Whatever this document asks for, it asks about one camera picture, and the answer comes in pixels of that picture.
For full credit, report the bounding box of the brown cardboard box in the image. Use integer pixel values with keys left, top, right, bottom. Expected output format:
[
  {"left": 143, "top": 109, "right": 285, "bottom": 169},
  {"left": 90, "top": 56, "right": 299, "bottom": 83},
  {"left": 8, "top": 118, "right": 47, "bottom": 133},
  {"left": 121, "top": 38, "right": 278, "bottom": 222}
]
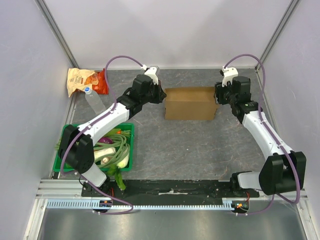
[{"left": 164, "top": 87, "right": 219, "bottom": 121}]

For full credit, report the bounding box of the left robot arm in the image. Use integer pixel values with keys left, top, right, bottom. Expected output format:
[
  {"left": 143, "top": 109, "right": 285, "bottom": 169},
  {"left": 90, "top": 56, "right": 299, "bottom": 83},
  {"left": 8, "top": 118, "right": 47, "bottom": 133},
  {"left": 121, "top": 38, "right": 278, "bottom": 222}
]
[{"left": 57, "top": 72, "right": 167, "bottom": 197}]

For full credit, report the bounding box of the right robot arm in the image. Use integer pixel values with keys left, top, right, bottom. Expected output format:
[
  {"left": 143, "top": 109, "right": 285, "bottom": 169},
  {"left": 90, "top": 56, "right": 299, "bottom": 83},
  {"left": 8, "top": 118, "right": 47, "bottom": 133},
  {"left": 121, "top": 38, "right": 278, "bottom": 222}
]
[{"left": 214, "top": 76, "right": 307, "bottom": 197}]

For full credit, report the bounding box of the red chip bag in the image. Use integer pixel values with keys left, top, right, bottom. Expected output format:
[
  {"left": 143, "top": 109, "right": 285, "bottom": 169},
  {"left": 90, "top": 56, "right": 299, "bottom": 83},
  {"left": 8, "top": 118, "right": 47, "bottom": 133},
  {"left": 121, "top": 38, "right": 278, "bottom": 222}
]
[{"left": 85, "top": 69, "right": 109, "bottom": 95}]

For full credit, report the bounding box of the clear plastic water bottle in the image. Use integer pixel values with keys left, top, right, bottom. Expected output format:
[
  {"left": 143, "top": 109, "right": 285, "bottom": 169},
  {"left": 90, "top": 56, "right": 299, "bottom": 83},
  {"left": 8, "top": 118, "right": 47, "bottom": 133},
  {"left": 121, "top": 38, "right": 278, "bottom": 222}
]
[{"left": 84, "top": 86, "right": 107, "bottom": 115}]

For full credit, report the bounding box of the green long beans bundle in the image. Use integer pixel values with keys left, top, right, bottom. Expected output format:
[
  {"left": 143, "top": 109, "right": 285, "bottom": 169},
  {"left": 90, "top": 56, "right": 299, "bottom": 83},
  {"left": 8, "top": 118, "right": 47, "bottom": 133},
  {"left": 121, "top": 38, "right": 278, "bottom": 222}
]
[{"left": 93, "top": 128, "right": 132, "bottom": 153}]

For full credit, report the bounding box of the purple red onion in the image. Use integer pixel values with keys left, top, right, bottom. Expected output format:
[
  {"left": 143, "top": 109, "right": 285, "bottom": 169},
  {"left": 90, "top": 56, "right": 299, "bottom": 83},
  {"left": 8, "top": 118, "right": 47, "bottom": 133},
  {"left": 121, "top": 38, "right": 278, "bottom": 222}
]
[{"left": 98, "top": 136, "right": 114, "bottom": 144}]

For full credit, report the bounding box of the beige chip bag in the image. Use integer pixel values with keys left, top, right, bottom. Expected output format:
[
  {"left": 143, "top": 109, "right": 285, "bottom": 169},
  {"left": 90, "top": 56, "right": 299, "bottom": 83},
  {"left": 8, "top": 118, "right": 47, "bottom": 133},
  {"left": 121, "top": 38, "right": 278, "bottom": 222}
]
[{"left": 66, "top": 68, "right": 96, "bottom": 98}]

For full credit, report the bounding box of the white green bok choy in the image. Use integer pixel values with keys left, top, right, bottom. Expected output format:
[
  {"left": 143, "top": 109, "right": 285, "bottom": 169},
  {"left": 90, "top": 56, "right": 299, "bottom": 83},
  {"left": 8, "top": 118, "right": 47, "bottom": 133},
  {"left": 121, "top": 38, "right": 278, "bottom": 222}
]
[{"left": 94, "top": 147, "right": 130, "bottom": 169}]

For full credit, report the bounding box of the green leafy lettuce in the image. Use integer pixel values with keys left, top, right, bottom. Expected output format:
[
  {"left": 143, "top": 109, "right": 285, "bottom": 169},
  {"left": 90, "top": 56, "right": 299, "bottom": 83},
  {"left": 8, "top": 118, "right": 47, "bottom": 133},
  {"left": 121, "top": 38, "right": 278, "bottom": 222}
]
[{"left": 105, "top": 164, "right": 126, "bottom": 191}]

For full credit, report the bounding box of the green plastic crate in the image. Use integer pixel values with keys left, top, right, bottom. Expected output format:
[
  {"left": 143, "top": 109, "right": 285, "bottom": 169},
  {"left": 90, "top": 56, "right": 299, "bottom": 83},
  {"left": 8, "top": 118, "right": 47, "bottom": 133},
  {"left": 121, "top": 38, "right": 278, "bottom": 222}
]
[{"left": 52, "top": 123, "right": 135, "bottom": 173}]

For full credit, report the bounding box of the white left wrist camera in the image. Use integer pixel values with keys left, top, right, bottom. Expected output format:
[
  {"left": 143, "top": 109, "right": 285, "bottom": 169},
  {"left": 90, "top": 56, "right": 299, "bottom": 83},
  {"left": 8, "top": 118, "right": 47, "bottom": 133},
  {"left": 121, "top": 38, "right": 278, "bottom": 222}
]
[{"left": 139, "top": 64, "right": 160, "bottom": 86}]

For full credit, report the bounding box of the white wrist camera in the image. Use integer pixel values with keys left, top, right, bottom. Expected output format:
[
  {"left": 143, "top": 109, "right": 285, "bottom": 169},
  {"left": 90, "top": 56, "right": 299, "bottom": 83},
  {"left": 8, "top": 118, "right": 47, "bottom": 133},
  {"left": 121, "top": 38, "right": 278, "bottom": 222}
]
[
  {"left": 139, "top": 64, "right": 160, "bottom": 86},
  {"left": 221, "top": 66, "right": 239, "bottom": 87}
]

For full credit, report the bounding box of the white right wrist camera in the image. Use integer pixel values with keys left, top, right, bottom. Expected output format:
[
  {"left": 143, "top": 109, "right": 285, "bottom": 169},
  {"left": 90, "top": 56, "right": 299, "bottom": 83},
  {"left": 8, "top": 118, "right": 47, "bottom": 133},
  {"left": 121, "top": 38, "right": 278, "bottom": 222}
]
[{"left": 221, "top": 66, "right": 239, "bottom": 87}]

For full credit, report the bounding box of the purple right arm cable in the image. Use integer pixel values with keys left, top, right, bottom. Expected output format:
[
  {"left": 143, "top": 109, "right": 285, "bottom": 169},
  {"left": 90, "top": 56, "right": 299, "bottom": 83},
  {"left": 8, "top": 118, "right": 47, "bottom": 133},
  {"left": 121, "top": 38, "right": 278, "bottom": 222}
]
[{"left": 223, "top": 53, "right": 301, "bottom": 216}]

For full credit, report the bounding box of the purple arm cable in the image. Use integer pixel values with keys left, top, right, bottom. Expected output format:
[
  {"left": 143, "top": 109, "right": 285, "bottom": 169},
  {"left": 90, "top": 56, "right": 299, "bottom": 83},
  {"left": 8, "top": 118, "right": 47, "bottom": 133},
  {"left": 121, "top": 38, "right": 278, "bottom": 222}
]
[
  {"left": 223, "top": 53, "right": 301, "bottom": 216},
  {"left": 59, "top": 55, "right": 135, "bottom": 215}
]

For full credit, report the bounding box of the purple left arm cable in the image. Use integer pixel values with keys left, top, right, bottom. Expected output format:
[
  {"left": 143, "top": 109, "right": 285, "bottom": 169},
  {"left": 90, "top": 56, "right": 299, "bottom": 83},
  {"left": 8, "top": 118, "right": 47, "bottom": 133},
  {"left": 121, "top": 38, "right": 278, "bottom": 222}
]
[{"left": 59, "top": 55, "right": 135, "bottom": 215}]

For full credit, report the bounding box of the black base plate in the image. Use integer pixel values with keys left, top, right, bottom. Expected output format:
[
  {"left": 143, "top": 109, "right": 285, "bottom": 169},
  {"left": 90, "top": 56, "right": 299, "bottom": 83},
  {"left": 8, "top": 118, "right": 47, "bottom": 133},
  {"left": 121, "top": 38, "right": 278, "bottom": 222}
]
[{"left": 81, "top": 178, "right": 261, "bottom": 206}]

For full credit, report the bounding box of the light blue cable duct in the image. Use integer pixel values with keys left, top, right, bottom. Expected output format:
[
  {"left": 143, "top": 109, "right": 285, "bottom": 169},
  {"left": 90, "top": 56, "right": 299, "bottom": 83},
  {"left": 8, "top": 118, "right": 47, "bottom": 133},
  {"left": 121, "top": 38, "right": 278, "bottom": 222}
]
[{"left": 46, "top": 199, "right": 239, "bottom": 211}]

